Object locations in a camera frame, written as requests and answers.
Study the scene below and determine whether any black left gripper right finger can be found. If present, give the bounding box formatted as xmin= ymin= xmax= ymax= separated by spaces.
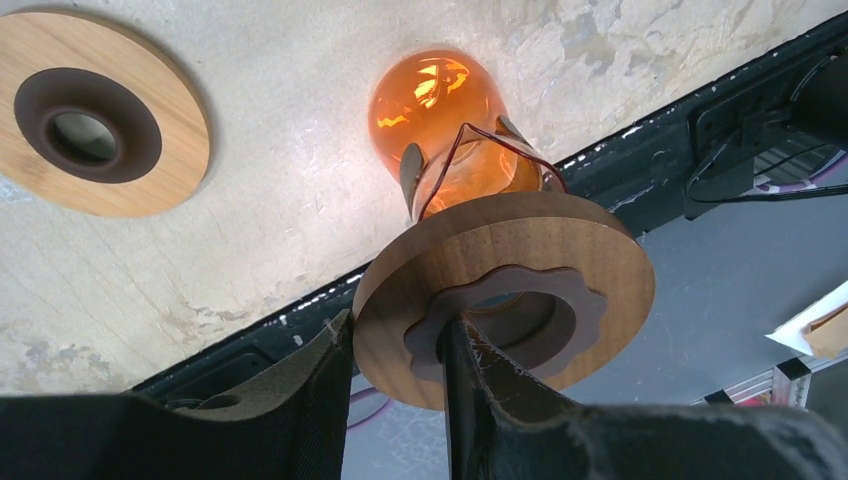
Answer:
xmin=438 ymin=319 xmax=847 ymax=479

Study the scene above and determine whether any orange glass carafe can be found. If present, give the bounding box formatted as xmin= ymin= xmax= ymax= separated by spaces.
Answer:
xmin=367 ymin=49 xmax=566 ymax=221

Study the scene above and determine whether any light bamboo dripper stand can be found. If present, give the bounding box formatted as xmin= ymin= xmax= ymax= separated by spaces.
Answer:
xmin=1 ymin=9 xmax=211 ymax=217

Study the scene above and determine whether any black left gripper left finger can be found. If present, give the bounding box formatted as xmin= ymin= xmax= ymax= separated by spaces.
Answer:
xmin=1 ymin=311 xmax=353 ymax=479

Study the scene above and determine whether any dark walnut dripper stand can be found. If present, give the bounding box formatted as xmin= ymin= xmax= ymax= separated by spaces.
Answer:
xmin=352 ymin=192 xmax=655 ymax=410

